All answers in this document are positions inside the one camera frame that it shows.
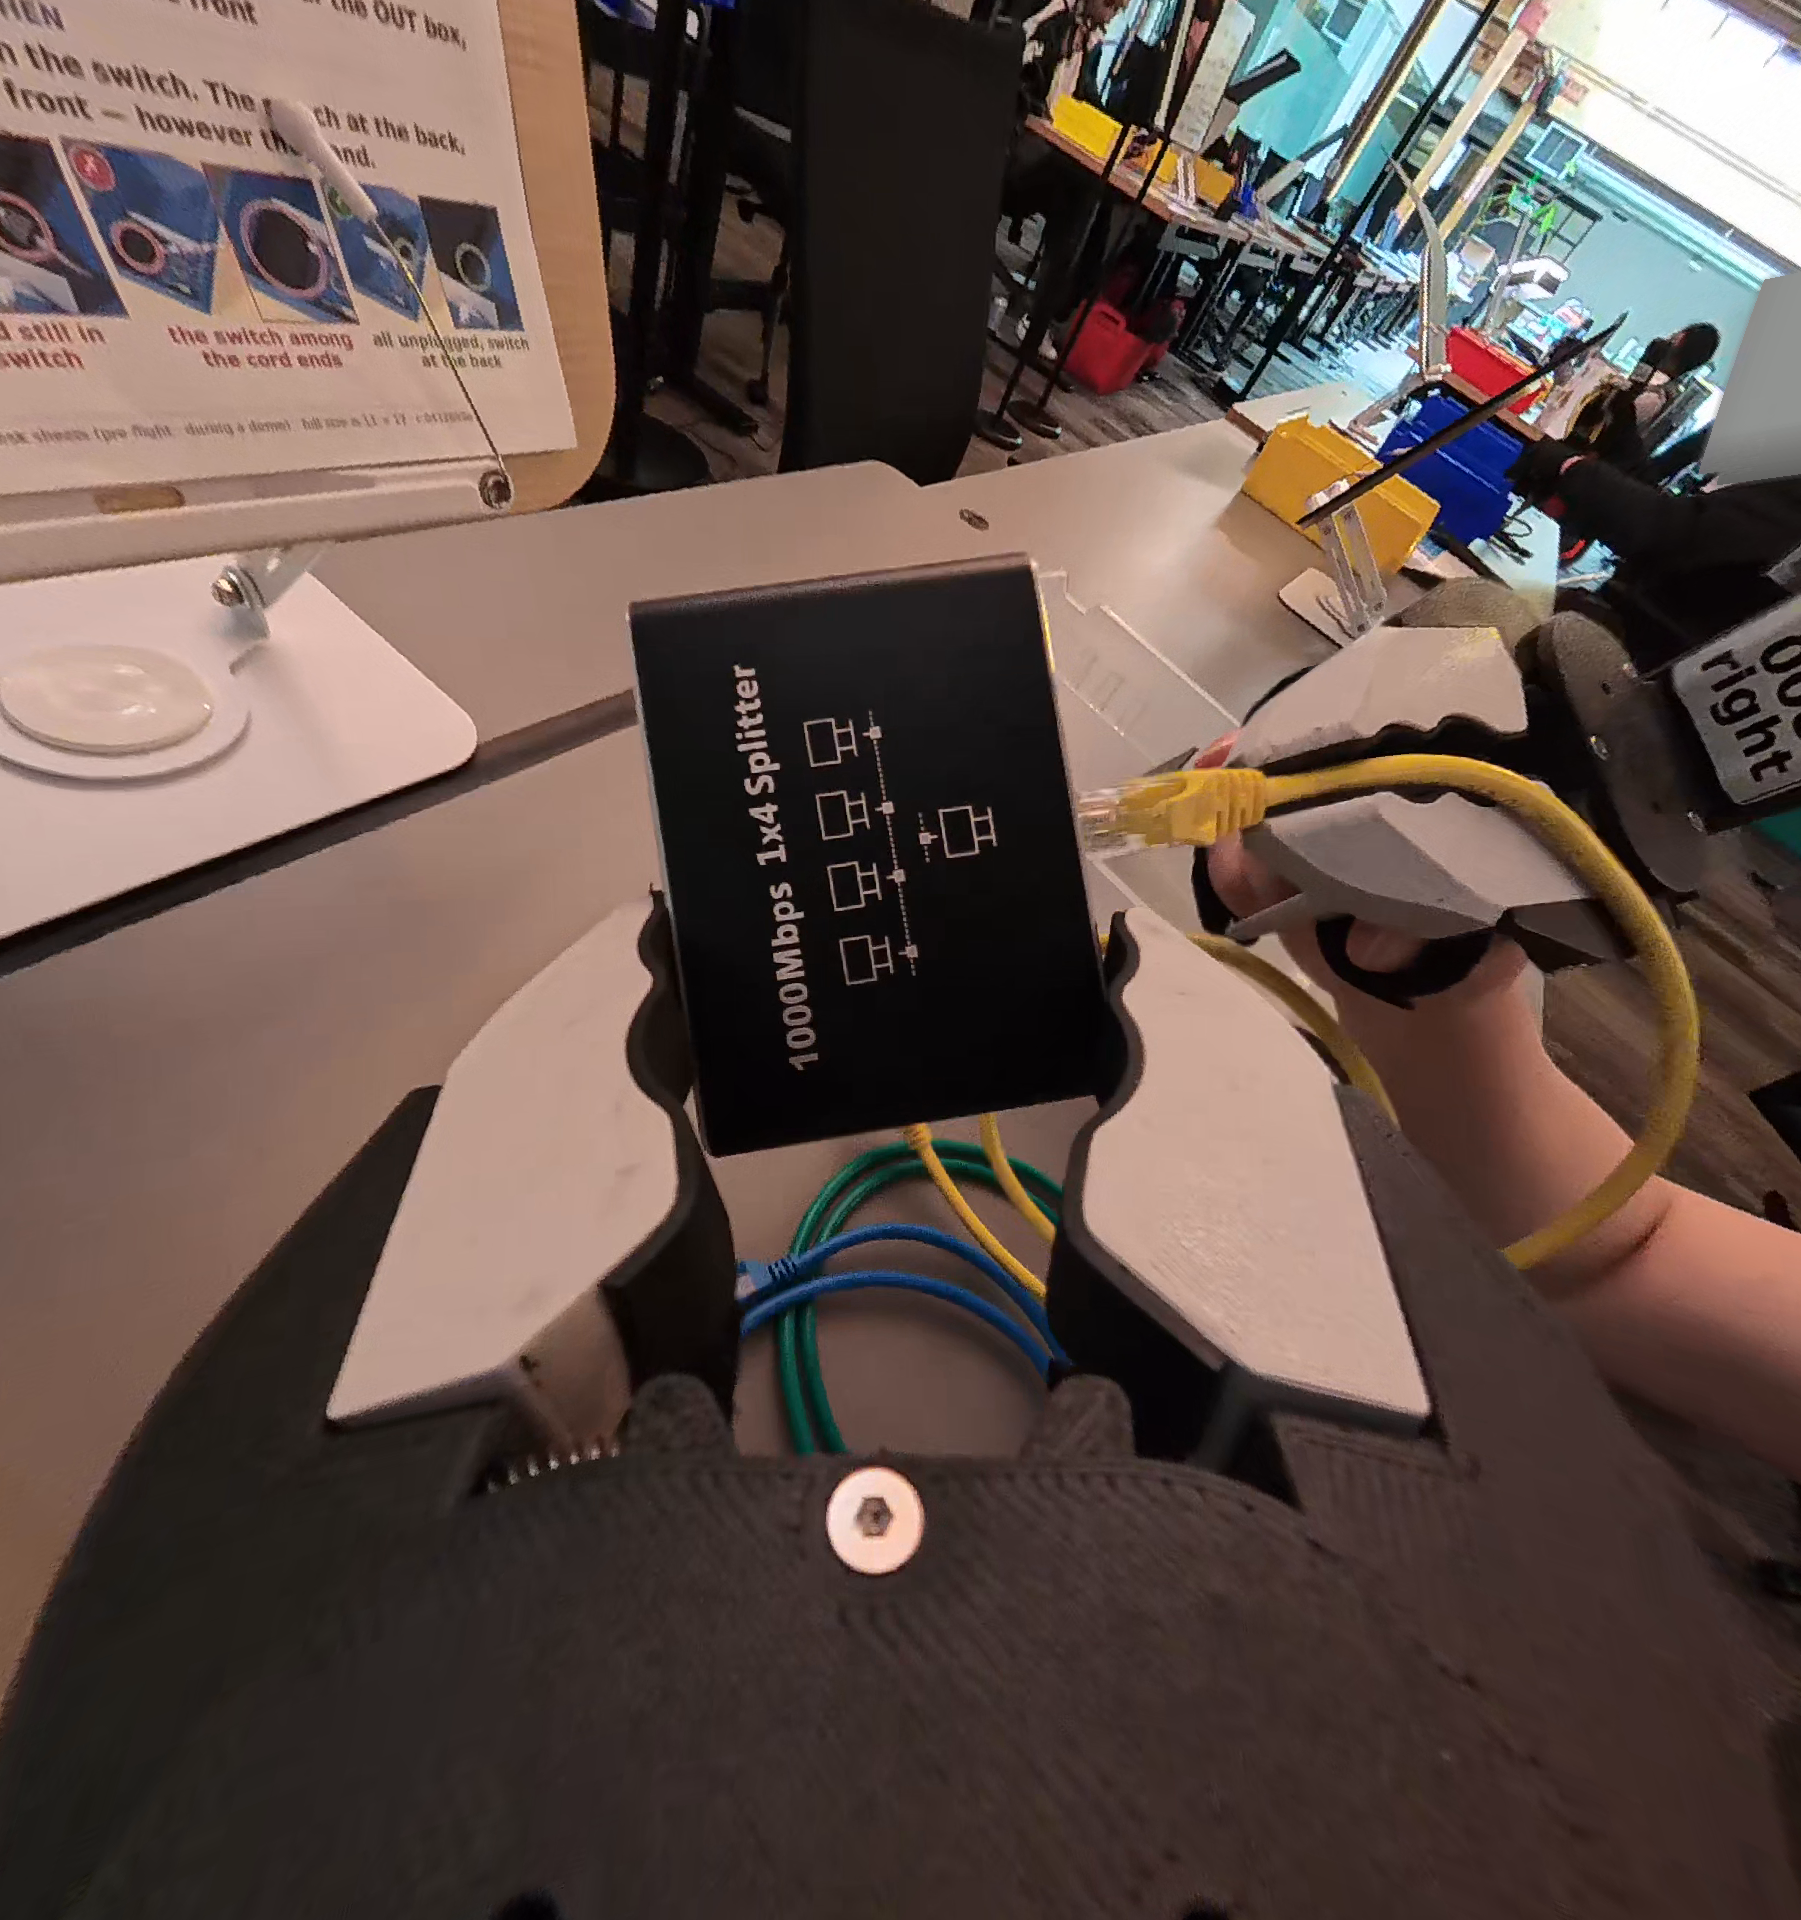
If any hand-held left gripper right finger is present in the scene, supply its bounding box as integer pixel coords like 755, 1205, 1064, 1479
1045, 907, 1437, 1465

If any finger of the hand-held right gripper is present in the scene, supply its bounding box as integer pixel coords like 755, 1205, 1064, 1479
1236, 786, 1609, 973
1221, 623, 1533, 768

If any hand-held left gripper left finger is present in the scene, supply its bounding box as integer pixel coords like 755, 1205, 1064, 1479
322, 901, 738, 1455

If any yellow ethernet cable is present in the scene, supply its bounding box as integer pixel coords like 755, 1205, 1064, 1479
901, 750, 1700, 1299

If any blue ethernet cable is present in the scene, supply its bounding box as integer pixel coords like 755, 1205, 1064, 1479
737, 1223, 1069, 1374

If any green ethernet cable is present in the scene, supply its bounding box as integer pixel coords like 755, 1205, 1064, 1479
779, 1141, 1069, 1455

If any black network splitter box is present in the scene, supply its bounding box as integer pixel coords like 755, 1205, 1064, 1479
628, 553, 1117, 1160

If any person's right forearm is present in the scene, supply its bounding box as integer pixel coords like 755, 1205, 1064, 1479
1364, 1034, 1801, 1428

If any person's right hand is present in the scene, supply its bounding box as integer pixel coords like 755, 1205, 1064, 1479
1192, 845, 1560, 1085

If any clear acrylic stand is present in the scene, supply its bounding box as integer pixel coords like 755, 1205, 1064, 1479
1281, 502, 1417, 647

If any yellow plastic bin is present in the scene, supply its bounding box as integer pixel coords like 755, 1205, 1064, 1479
1242, 415, 1441, 571

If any blue plastic bin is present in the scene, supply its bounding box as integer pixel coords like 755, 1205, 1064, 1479
1377, 384, 1534, 527

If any black flat stick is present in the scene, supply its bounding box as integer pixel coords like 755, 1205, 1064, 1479
1298, 339, 1609, 527

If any clear acrylic tray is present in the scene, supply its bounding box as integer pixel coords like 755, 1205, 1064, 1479
1035, 563, 1247, 767

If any red plastic crate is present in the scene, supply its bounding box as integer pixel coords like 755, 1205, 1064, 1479
1057, 299, 1189, 397

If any white sheet stand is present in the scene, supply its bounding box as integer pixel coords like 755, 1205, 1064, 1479
0, 459, 518, 963

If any black cabinet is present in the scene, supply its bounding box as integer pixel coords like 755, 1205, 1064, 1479
782, 0, 1027, 486

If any printed instruction sheet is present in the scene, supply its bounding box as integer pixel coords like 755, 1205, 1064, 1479
0, 0, 580, 505

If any instruction sheet on stand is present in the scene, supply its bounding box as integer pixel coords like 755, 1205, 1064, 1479
0, 0, 617, 513

